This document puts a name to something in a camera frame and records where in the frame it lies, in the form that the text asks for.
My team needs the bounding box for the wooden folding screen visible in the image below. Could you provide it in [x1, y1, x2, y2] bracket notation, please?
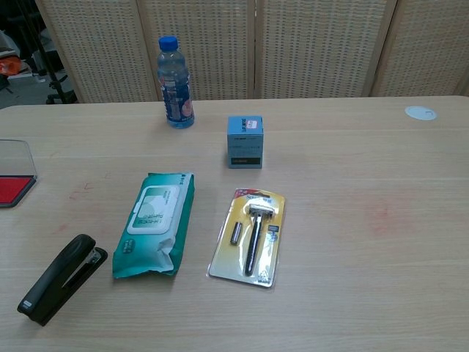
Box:
[34, 0, 469, 104]

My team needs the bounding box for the razor in yellow blister pack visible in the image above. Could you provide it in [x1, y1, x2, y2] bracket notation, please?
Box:
[207, 188, 287, 290]

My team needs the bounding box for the white round cable grommet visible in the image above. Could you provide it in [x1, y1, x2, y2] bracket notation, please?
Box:
[404, 106, 438, 121]

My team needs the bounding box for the green wet wipes pack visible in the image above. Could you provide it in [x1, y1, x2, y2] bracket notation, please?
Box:
[111, 172, 196, 280]

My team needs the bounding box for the small blue cardboard box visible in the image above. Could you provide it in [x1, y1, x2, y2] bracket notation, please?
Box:
[226, 115, 265, 169]

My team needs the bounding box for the water bottle with blue cap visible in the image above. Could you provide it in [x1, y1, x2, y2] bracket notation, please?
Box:
[157, 35, 196, 130]

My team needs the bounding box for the black tripod stand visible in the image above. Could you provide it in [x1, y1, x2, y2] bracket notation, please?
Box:
[21, 0, 78, 106]

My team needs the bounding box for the orange and white object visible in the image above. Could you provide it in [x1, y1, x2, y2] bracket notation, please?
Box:
[0, 57, 20, 77]

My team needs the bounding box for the black stapler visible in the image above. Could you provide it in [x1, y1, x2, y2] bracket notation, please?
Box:
[16, 234, 109, 327]

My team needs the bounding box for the red ink pad clear lid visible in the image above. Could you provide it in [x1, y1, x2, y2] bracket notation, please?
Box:
[0, 139, 39, 209]

